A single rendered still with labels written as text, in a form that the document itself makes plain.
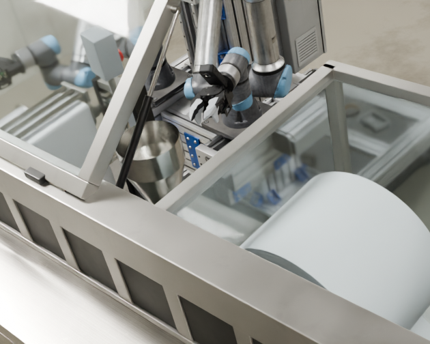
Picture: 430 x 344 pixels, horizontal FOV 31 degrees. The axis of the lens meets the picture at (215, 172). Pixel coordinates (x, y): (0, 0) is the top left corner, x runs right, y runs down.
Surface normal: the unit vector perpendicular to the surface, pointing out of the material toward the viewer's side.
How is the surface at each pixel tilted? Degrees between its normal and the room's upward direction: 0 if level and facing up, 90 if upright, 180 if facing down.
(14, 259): 0
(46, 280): 0
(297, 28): 90
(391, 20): 0
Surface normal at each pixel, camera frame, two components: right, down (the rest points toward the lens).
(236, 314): -0.66, 0.56
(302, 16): 0.68, 0.34
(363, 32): -0.18, -0.77
